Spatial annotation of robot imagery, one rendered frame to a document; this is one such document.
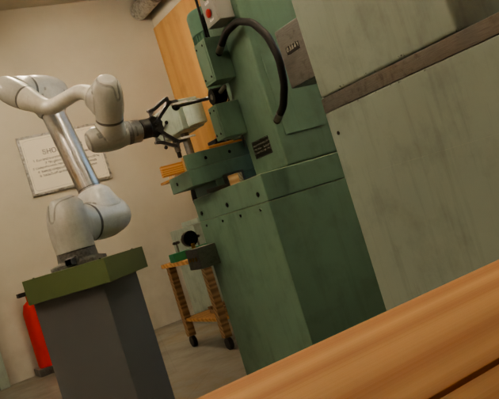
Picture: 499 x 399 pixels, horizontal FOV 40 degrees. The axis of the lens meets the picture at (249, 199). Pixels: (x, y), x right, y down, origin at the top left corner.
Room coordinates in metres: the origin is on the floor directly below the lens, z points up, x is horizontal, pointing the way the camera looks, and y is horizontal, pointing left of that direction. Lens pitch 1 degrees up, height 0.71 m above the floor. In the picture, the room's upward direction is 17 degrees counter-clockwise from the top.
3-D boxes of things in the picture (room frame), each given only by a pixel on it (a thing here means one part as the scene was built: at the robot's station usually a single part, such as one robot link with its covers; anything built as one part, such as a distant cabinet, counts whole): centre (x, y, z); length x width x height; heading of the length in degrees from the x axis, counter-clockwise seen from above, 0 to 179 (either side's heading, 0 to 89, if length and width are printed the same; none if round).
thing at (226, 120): (2.37, -0.01, 1.02); 0.09 x 0.07 x 0.12; 118
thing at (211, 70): (2.34, -0.02, 1.23); 0.09 x 0.08 x 0.15; 28
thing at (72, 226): (2.68, 0.70, 0.86); 0.18 x 0.16 x 0.22; 147
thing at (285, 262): (2.50, -0.12, 0.36); 0.58 x 0.45 x 0.71; 28
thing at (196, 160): (2.57, -0.08, 0.93); 0.60 x 0.02 x 0.06; 118
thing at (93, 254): (2.65, 0.71, 0.72); 0.22 x 0.18 x 0.06; 177
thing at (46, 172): (5.24, 1.26, 1.48); 0.64 x 0.02 x 0.46; 121
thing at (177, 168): (2.57, 0.00, 0.92); 0.62 x 0.02 x 0.04; 118
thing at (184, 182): (2.70, -0.02, 0.87); 0.61 x 0.30 x 0.06; 118
